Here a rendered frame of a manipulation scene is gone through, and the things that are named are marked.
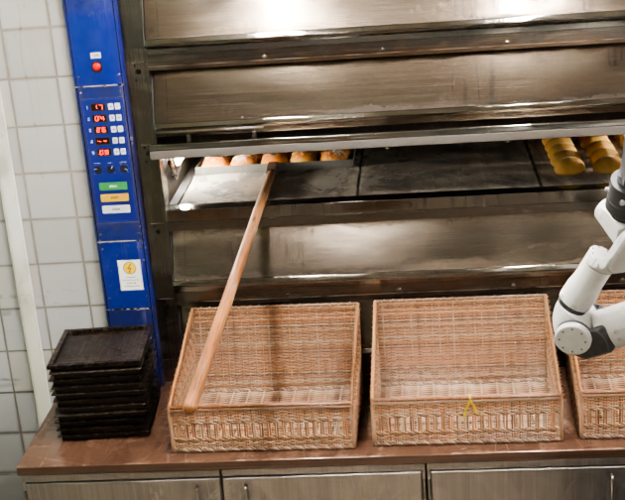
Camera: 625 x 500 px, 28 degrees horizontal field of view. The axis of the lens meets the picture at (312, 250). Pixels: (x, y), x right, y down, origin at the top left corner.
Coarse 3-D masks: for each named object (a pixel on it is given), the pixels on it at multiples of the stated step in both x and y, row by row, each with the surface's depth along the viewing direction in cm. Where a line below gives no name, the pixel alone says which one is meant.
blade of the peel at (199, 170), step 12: (348, 156) 440; (204, 168) 431; (216, 168) 431; (228, 168) 431; (240, 168) 431; (252, 168) 430; (264, 168) 430; (288, 168) 429; (300, 168) 429; (312, 168) 429; (324, 168) 428
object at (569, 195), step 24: (432, 192) 393; (456, 192) 391; (480, 192) 389; (504, 192) 387; (528, 192) 386; (552, 192) 386; (576, 192) 385; (600, 192) 384; (168, 216) 397; (192, 216) 396; (216, 216) 396; (240, 216) 395; (264, 216) 395
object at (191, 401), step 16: (272, 176) 415; (256, 208) 381; (256, 224) 369; (240, 256) 343; (240, 272) 333; (224, 304) 311; (224, 320) 304; (208, 336) 293; (208, 352) 285; (208, 368) 279; (192, 384) 270; (192, 400) 263
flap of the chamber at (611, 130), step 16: (576, 128) 364; (592, 128) 363; (608, 128) 363; (624, 128) 362; (288, 144) 371; (304, 144) 371; (320, 144) 370; (336, 144) 370; (352, 144) 369; (368, 144) 369; (384, 144) 369; (400, 144) 368; (416, 144) 368; (432, 144) 368
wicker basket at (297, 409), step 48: (192, 336) 402; (240, 336) 403; (288, 336) 402; (336, 336) 400; (240, 384) 405; (288, 384) 403; (336, 384) 401; (192, 432) 367; (240, 432) 366; (288, 432) 375; (336, 432) 363
